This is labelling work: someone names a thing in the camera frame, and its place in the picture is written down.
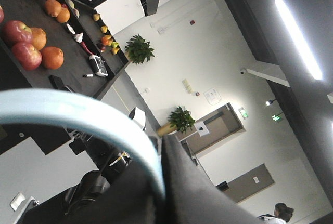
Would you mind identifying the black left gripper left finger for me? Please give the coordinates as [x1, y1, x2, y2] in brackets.
[65, 165, 156, 223]

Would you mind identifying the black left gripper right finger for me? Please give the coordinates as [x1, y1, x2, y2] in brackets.
[161, 135, 261, 223]

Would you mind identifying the light blue plastic basket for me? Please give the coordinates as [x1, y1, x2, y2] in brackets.
[1, 88, 166, 201]

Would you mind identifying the green potted plant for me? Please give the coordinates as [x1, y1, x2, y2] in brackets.
[125, 34, 155, 64]
[157, 106, 195, 137]

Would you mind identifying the person with dark hair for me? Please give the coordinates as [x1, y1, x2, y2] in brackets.
[258, 203, 294, 224]

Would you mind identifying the orange fruit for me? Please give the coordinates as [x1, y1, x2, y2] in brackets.
[41, 46, 64, 70]

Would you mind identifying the red apple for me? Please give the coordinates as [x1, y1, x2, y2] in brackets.
[11, 42, 42, 71]
[1, 20, 33, 47]

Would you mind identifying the dark produce display stand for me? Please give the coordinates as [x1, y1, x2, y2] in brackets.
[1, 0, 128, 99]

